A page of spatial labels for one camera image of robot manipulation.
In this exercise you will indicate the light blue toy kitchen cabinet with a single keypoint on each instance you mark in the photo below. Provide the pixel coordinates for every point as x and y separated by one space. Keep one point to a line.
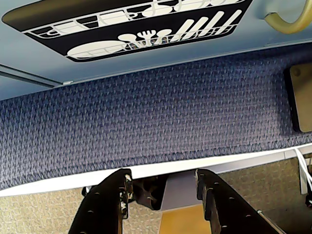
243 41

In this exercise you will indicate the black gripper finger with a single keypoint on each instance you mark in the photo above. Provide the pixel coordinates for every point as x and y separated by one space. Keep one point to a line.
226 209
102 207

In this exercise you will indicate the black bracket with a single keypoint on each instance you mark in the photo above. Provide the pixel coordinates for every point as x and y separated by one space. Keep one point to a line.
146 192

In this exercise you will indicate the yellow wooden panel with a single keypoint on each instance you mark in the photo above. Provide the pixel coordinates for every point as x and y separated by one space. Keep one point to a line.
181 221

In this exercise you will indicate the gray table leg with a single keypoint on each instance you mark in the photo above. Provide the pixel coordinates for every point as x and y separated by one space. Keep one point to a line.
180 192

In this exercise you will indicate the black dish rack sticker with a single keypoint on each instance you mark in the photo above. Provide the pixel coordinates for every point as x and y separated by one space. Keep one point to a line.
195 14

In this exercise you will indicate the blue woven rug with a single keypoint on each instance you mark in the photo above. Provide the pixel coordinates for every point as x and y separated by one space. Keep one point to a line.
146 117

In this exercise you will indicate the wooden board with dark edge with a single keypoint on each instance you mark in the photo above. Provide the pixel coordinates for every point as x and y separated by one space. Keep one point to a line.
303 97

